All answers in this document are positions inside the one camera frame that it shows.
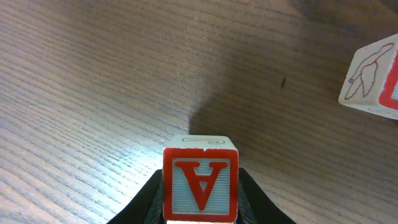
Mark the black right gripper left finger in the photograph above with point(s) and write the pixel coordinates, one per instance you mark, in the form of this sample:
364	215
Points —
137	209

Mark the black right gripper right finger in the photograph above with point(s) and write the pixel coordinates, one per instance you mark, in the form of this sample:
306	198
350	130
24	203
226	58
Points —
254	206

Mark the red letter A block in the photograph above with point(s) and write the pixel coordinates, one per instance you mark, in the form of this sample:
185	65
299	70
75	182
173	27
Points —
200	179

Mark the red letter I block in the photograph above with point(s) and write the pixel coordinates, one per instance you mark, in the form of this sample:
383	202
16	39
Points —
371	81

